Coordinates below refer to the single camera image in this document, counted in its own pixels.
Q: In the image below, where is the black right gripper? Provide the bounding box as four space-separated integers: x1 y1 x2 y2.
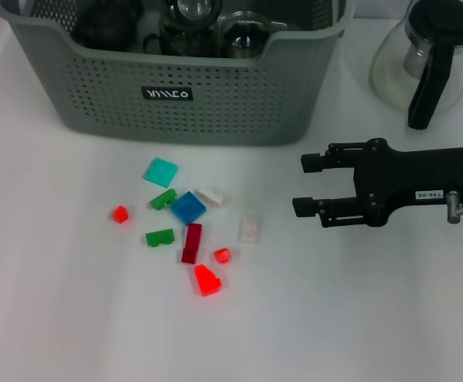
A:
292 138 463 230

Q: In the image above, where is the blue square building brick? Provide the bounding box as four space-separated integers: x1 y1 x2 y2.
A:
169 190 208 227

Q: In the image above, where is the grey perforated storage bin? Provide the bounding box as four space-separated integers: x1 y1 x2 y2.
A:
0 0 356 147

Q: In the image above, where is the dark red long brick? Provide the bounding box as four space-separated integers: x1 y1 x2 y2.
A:
181 222 204 265

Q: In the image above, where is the orange-red sloped brick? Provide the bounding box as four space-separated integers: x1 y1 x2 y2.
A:
193 263 223 298

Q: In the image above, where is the white building brick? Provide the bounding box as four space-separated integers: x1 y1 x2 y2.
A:
197 185 224 207
238 216 259 244

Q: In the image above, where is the glass teacup black holder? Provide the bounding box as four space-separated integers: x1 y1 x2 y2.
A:
175 0 223 25
161 41 220 59
220 10 288 60

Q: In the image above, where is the glass jar with bricks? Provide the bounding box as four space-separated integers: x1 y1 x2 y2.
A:
142 15 220 57

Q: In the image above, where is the glass pitcher black handle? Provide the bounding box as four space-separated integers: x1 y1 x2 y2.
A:
368 0 463 131

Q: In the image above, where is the dark clay teapot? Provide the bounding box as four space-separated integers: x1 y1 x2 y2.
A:
72 0 145 51

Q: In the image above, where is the green building brick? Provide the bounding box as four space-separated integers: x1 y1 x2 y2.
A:
149 188 178 211
145 228 176 248

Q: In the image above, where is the cyan square building brick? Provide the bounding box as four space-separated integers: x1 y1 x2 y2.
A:
142 157 180 189

